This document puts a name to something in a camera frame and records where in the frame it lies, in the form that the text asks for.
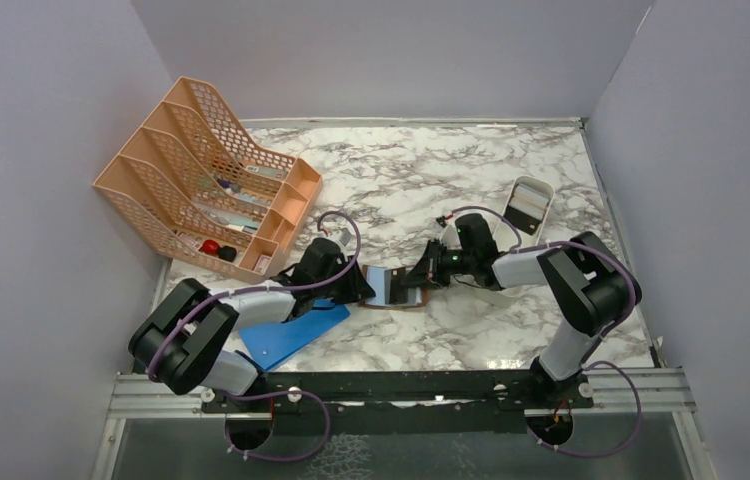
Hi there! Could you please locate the cream oval plastic tray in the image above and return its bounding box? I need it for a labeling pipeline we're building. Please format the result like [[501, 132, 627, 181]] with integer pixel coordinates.
[[475, 175, 555, 307]]

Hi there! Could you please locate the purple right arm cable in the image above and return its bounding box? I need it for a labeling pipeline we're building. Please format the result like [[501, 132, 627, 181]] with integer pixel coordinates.
[[444, 205, 643, 460]]

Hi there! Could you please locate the black round item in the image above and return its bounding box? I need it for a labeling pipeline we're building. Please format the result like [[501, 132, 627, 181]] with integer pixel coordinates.
[[216, 246, 238, 263]]

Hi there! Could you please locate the peach plastic file organizer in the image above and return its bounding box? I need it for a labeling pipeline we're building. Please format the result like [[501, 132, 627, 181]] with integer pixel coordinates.
[[93, 77, 323, 284]]

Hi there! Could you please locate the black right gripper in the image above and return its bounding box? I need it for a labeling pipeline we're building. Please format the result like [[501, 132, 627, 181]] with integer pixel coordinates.
[[401, 238, 475, 288]]

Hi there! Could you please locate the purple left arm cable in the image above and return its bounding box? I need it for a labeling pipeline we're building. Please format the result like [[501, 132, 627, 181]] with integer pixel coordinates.
[[145, 210, 363, 465]]

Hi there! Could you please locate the red round item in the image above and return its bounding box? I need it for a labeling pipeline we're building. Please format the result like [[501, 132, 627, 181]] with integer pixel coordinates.
[[199, 239, 220, 256]]

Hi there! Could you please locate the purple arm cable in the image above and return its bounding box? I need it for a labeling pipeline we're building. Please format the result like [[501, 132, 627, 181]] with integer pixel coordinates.
[[444, 205, 643, 460], [145, 210, 363, 465]]

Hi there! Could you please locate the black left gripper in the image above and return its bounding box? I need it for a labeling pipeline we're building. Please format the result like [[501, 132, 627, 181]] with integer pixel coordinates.
[[314, 255, 376, 305]]

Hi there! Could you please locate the blue plastic board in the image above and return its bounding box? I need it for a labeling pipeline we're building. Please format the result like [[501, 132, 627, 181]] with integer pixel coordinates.
[[239, 300, 350, 370]]

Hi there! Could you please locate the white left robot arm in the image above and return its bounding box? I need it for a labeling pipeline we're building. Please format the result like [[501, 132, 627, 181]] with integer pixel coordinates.
[[127, 238, 376, 411]]

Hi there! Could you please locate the brown leather card holder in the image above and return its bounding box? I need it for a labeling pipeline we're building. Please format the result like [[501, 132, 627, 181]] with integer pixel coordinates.
[[358, 265, 429, 310]]

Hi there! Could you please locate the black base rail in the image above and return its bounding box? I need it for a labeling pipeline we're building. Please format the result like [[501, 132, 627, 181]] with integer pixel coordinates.
[[200, 370, 594, 436]]

